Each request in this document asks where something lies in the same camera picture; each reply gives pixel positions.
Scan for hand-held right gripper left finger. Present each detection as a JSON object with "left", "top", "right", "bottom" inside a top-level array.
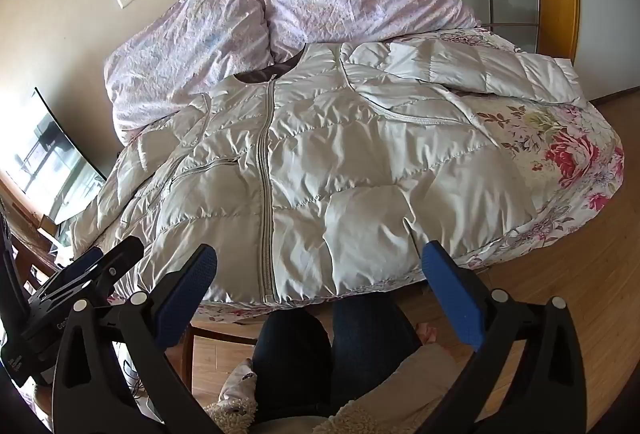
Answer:
[{"left": 52, "top": 243, "right": 227, "bottom": 434}]

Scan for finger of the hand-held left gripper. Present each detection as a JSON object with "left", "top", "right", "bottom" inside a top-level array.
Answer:
[{"left": 30, "top": 235, "right": 146, "bottom": 315}]

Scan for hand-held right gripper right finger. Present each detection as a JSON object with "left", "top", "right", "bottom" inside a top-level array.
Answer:
[{"left": 421, "top": 241, "right": 587, "bottom": 434}]

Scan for white puffer jacket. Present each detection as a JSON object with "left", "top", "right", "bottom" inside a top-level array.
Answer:
[{"left": 70, "top": 39, "right": 590, "bottom": 307}]

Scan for wooden cabinet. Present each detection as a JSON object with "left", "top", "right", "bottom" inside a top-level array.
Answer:
[{"left": 0, "top": 184, "right": 76, "bottom": 295}]

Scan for person's legs in jeans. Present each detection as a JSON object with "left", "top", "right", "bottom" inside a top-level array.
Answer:
[{"left": 252, "top": 298, "right": 422, "bottom": 434}]

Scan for floral bed sheet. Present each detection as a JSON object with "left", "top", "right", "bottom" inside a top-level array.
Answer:
[{"left": 107, "top": 27, "right": 627, "bottom": 326}]

